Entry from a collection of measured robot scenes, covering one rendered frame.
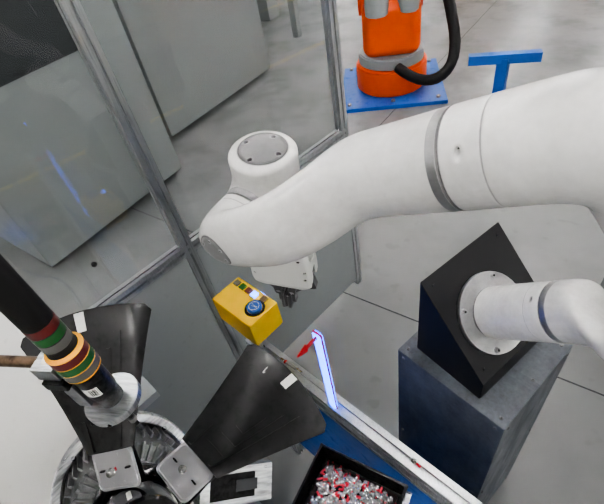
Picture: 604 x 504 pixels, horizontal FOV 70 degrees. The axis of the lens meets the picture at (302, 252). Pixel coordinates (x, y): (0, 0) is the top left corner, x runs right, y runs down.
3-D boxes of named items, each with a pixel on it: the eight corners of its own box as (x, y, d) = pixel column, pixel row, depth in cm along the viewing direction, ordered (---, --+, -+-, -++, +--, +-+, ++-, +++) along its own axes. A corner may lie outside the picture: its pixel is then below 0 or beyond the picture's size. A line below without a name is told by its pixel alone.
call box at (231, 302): (222, 321, 124) (210, 298, 117) (247, 299, 129) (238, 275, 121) (259, 350, 115) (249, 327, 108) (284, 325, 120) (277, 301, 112)
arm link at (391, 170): (431, 293, 33) (219, 278, 55) (496, 169, 41) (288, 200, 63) (381, 201, 29) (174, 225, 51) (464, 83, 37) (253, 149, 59)
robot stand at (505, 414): (443, 422, 189) (466, 284, 124) (508, 475, 170) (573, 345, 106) (398, 473, 177) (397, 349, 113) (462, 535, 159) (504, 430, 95)
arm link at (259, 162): (280, 259, 57) (316, 214, 61) (265, 185, 46) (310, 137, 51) (230, 236, 60) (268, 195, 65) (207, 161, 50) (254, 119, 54)
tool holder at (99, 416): (64, 425, 55) (17, 387, 48) (91, 374, 60) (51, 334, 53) (128, 430, 53) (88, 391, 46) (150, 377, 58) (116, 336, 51)
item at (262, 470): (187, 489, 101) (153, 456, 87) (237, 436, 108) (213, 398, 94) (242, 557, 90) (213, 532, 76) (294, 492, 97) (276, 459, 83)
